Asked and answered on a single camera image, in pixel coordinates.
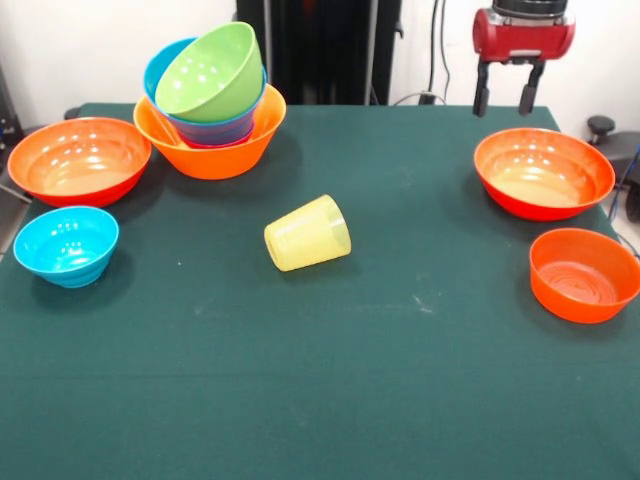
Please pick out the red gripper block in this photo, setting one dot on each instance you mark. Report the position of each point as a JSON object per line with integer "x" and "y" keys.
{"x": 522, "y": 37}

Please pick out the large red plastic bowl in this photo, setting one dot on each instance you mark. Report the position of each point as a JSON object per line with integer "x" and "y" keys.
{"x": 545, "y": 175}
{"x": 80, "y": 170}

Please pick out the yellow plastic cup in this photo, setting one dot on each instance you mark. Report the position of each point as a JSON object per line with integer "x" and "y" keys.
{"x": 305, "y": 235}

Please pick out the small magenta plastic bowl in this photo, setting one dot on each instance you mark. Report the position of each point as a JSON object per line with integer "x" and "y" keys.
{"x": 220, "y": 145}

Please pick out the small blue plastic bowl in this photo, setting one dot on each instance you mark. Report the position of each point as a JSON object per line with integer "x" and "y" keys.
{"x": 215, "y": 132}

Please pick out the green plastic bowl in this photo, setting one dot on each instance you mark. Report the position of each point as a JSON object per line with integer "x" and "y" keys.
{"x": 210, "y": 80}

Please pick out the large orange plastic bowl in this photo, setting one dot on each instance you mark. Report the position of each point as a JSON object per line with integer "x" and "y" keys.
{"x": 215, "y": 162}

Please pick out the large blue plastic bowl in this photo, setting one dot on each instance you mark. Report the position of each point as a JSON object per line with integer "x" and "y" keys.
{"x": 157, "y": 65}

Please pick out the small orange-red plastic bowl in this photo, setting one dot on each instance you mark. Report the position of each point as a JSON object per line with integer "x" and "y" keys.
{"x": 580, "y": 280}

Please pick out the dark green tablecloth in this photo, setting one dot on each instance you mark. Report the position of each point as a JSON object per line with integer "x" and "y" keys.
{"x": 320, "y": 375}

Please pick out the small cyan plastic bowl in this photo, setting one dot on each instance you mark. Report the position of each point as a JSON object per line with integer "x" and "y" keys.
{"x": 65, "y": 250}

